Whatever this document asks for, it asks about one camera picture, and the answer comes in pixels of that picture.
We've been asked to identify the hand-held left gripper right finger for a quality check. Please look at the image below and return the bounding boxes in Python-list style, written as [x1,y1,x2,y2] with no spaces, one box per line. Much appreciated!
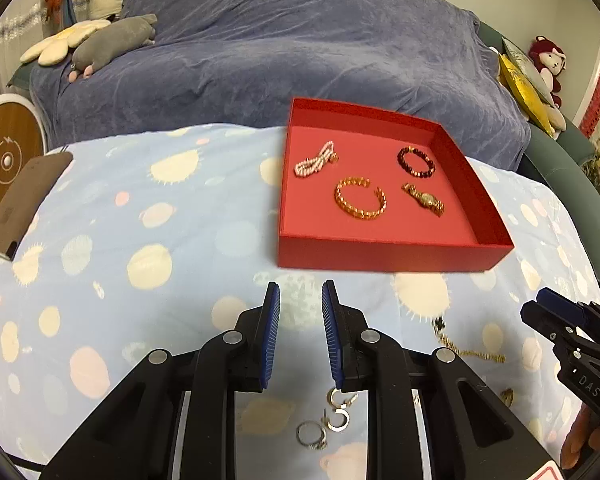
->
[321,280,561,480]

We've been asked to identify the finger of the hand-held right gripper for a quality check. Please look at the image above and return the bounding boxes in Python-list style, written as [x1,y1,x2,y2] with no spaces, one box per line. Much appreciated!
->
[521,300,583,361]
[536,287,600,356]

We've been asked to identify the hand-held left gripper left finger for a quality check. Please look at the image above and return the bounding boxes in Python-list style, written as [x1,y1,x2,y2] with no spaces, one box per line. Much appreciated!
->
[40,282,281,480]

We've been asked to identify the gold hoop earring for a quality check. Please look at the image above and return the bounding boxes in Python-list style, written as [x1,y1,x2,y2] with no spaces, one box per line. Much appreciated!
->
[322,407,351,432]
[329,387,360,408]

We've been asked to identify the gold chain necklace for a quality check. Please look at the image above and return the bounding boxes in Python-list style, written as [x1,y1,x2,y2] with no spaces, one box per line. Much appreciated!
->
[431,317,507,365]

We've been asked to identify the red jewelry box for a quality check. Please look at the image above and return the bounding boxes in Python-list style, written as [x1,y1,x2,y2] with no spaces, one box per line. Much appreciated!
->
[277,96,515,273]

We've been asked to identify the silver ring with stone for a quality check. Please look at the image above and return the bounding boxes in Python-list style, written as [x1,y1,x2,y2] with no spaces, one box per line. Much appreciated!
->
[296,421,329,451]

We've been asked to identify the person's right hand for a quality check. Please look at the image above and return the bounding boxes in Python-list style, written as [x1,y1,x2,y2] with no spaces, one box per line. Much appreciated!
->
[561,407,600,468]

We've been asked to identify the gold bangle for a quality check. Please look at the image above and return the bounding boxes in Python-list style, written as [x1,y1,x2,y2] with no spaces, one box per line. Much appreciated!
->
[334,176,388,220]

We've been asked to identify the green sofa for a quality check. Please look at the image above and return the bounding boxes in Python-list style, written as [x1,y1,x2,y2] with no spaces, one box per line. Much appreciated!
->
[475,20,600,281]

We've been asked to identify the gold wristwatch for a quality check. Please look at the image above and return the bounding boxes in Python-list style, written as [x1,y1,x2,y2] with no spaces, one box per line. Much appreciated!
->
[401,182,445,217]

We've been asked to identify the cream plush cushion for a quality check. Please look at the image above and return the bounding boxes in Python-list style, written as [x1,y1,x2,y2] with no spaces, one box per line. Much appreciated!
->
[545,105,568,141]

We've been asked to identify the gold cushion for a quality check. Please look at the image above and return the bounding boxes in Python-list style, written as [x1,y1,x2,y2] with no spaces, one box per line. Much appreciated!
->
[497,52,556,138]

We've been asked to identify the silver grey cushion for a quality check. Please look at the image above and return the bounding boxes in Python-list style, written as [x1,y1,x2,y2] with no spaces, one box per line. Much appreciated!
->
[501,37,556,106]

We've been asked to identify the red monkey plush toy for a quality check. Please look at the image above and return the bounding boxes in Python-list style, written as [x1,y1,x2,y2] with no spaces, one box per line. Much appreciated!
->
[527,35,568,108]

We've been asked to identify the brown flat case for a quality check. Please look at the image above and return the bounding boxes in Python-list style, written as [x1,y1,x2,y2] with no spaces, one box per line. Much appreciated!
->
[0,151,74,261]

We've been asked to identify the blue covered sofa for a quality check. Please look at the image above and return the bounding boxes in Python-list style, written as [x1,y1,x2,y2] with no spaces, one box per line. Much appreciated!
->
[29,0,531,171]

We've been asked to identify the white round wooden-faced device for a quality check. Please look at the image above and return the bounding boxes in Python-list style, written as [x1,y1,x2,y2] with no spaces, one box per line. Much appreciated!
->
[0,92,48,221]

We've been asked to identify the grey plush toy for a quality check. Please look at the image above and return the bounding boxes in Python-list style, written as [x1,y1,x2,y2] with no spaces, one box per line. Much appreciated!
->
[69,14,158,83]

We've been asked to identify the flower-shaped pillow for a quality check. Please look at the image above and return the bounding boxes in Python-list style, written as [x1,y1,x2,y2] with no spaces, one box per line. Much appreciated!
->
[20,19,112,66]

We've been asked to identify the white curtain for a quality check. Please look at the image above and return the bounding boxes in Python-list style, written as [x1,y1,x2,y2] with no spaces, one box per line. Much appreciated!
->
[0,0,51,106]

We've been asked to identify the silver tinsel garland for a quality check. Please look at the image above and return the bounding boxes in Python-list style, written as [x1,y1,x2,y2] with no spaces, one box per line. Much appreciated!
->
[0,5,46,56]

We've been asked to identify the pearl bracelet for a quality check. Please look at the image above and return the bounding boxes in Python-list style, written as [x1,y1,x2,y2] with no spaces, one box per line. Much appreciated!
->
[294,141,341,178]

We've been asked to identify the dark red bead bracelet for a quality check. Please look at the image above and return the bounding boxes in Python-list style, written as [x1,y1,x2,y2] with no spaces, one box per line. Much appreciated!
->
[397,146,437,179]

